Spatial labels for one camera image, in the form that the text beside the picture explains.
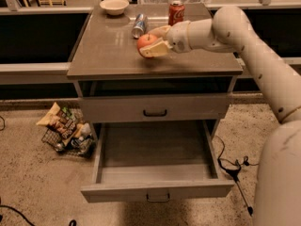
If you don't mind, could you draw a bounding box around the black floor cable left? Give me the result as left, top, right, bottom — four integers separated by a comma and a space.
0, 195, 78, 226

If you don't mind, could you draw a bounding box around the red apple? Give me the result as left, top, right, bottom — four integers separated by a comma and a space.
136, 34, 158, 58

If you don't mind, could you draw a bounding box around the closed upper drawer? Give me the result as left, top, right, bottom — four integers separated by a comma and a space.
78, 93, 230, 123

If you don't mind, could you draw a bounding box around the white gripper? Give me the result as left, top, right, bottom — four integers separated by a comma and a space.
140, 21, 191, 58

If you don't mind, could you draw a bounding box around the grey drawer cabinet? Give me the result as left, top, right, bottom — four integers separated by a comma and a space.
66, 2, 245, 203

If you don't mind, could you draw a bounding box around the blue silver soda can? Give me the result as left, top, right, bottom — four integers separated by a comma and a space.
132, 14, 148, 39

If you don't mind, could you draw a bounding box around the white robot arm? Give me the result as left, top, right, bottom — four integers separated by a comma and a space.
138, 6, 301, 226

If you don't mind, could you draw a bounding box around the red cola can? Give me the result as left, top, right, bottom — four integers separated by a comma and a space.
168, 0, 185, 25

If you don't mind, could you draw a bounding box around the open grey drawer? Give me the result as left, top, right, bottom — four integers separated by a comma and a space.
81, 121, 233, 202

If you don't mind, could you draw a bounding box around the yellow chip bag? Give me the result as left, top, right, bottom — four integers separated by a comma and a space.
37, 103, 77, 139

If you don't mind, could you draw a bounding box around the grabber stick with cable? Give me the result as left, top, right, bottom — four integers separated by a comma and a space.
216, 136, 258, 217

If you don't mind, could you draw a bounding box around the white bowl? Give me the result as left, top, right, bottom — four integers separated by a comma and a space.
100, 0, 129, 16

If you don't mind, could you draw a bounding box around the wire basket with snacks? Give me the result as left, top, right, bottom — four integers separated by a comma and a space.
41, 106, 95, 158

